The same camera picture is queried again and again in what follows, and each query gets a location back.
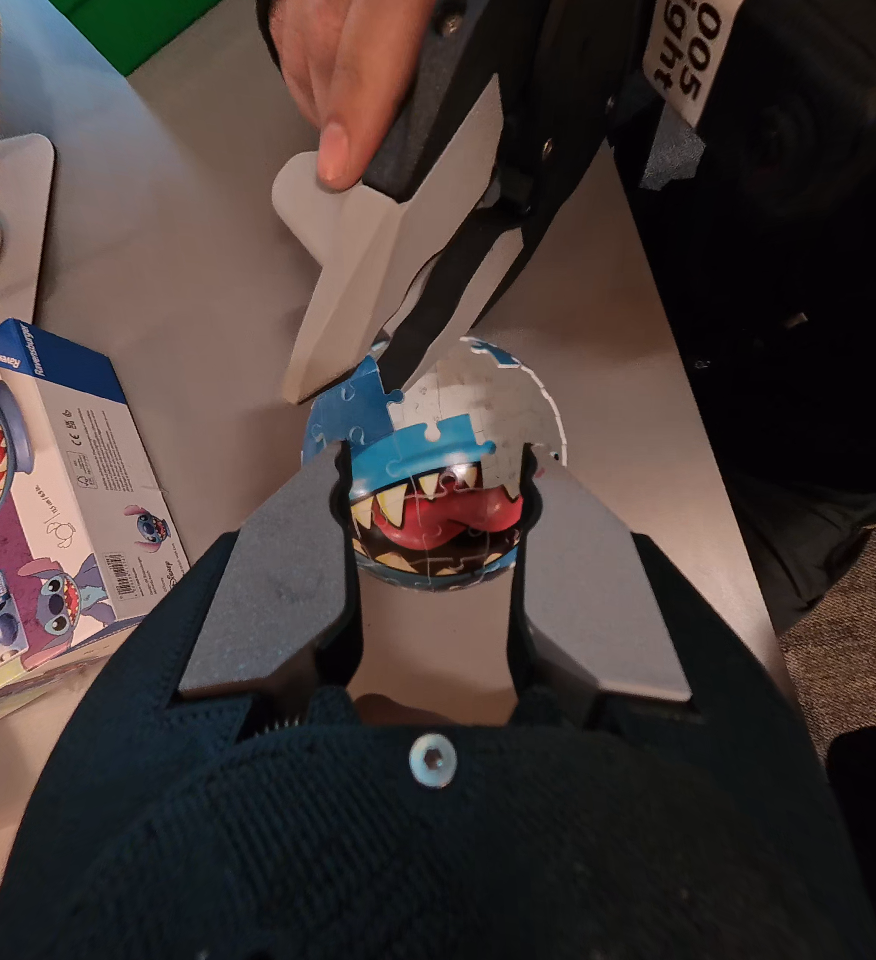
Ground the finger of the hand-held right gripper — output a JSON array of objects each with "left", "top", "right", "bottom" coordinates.
[
  {"left": 381, "top": 213, "right": 529, "bottom": 399},
  {"left": 282, "top": 75, "right": 504, "bottom": 408}
]

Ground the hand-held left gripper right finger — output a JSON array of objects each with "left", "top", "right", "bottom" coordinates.
[{"left": 507, "top": 444, "right": 694, "bottom": 704}]

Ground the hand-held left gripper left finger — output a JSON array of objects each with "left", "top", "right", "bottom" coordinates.
[{"left": 177, "top": 448, "right": 366, "bottom": 693}]

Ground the blue puzzle ball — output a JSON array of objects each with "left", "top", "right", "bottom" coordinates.
[{"left": 301, "top": 335, "right": 568, "bottom": 594}]

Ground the cartoon printed puzzle box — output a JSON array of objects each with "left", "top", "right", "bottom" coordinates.
[{"left": 0, "top": 318, "right": 192, "bottom": 734}]

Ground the person's right hand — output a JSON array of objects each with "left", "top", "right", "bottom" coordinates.
[{"left": 267, "top": 0, "right": 441, "bottom": 191}]

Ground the green plastic bin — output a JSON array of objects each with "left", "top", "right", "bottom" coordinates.
[{"left": 48, "top": 0, "right": 243, "bottom": 76}]

